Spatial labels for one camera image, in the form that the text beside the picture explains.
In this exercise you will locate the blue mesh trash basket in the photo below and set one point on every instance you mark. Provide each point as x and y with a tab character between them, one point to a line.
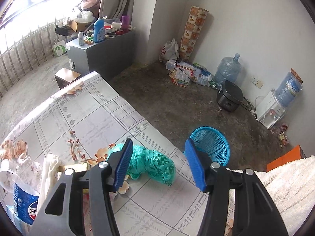
212	142

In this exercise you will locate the blue detergent bottle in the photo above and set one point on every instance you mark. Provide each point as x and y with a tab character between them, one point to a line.
99	30

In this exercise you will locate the small wooden stool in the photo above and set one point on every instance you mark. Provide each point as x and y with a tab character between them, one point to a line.
65	77

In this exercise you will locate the metal balcony railing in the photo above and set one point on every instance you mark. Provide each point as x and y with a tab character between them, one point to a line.
25	48

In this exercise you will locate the water jug on dispenser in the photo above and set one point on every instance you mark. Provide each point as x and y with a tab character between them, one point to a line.
289	88

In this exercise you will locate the red white snack bag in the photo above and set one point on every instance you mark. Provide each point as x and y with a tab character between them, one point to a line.
101	180

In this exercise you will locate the white plastic bag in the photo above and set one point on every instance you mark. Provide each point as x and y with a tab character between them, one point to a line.
169	51

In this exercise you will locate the white green paper bag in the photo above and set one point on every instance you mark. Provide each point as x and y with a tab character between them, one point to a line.
59	47

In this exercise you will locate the orange box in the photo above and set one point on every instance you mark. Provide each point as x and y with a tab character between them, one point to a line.
294	154

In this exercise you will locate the Pepsi plastic bottle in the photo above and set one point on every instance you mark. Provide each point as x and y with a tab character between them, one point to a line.
22	178

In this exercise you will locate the white water dispenser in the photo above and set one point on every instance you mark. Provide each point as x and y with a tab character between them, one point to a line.
269	111

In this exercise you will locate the empty blue water jug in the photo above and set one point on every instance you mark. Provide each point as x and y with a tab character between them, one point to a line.
228	69

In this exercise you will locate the pile of packaging trash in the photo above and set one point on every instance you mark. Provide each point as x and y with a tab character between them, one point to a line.
183	73

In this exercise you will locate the black rice cooker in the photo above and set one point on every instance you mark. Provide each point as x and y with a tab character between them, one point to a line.
230	96

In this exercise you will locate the green plastic bag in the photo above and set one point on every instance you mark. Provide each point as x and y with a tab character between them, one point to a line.
155	164

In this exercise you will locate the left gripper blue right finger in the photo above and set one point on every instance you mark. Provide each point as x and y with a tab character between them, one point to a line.
199	164

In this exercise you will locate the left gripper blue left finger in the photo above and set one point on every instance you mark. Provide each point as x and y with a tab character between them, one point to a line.
119	160

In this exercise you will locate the white fluffy blanket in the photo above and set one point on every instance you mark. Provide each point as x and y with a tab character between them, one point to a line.
291	187

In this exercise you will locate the grey cabinet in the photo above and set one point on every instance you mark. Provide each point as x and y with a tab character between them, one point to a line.
108	58

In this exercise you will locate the purple cup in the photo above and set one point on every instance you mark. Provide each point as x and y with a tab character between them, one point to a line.
125	23

